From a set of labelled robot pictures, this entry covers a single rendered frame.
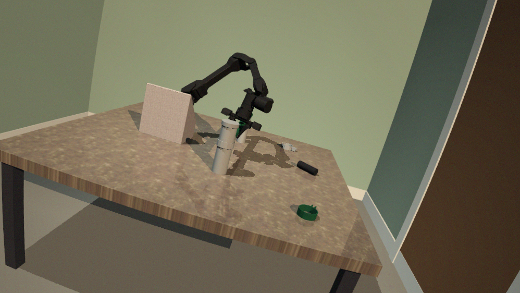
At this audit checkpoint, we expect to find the grey cup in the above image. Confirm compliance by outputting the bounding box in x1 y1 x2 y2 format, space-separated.
216 138 235 150

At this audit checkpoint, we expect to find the black cylinder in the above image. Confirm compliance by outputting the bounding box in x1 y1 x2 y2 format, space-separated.
297 161 318 176

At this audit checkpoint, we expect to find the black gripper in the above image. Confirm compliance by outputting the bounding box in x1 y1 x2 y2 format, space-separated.
221 102 262 138

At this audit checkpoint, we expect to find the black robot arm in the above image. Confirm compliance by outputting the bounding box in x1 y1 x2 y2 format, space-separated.
181 52 274 113

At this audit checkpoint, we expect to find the green band with two small ears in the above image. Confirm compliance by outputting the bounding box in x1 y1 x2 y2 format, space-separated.
297 204 318 221

